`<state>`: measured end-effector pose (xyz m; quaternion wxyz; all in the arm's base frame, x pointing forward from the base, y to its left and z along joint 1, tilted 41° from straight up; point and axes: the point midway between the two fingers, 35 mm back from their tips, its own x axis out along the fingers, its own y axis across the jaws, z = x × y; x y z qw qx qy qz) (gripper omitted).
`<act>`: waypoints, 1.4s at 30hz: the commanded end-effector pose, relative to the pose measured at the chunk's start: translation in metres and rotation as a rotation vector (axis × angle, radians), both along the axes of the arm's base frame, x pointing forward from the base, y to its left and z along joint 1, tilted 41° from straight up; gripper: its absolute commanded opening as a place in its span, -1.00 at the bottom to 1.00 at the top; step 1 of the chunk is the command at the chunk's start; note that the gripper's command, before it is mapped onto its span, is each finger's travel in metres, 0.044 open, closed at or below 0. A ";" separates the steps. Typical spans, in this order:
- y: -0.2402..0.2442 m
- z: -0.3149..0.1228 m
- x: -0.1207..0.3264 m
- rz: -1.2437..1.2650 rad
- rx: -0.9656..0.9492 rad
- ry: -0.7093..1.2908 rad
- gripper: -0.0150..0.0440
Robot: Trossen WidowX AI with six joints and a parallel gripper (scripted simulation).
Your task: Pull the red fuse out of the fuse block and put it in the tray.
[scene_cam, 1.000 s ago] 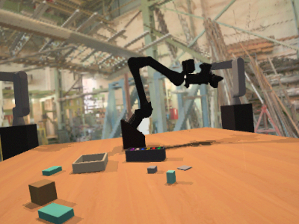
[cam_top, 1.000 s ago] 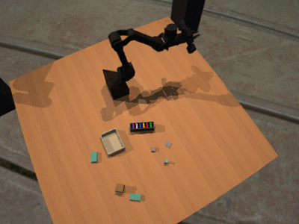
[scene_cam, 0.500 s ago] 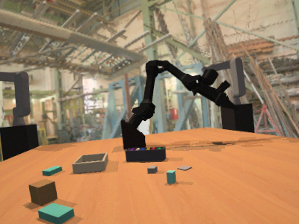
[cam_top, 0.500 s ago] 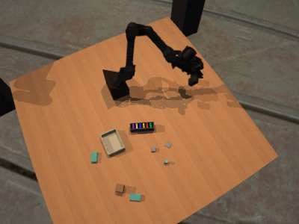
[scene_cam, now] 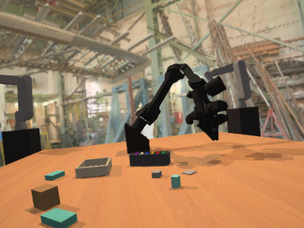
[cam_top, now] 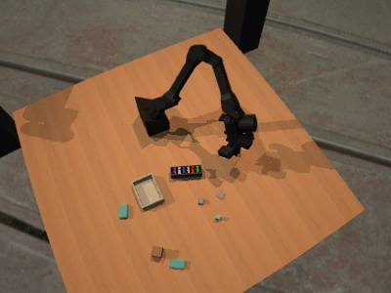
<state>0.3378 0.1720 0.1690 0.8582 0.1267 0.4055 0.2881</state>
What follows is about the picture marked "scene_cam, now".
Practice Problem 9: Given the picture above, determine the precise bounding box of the brown cube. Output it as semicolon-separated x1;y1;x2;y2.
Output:
31;184;60;211

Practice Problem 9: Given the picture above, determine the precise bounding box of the shallow beige rectangular tray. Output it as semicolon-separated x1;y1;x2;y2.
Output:
75;157;112;178

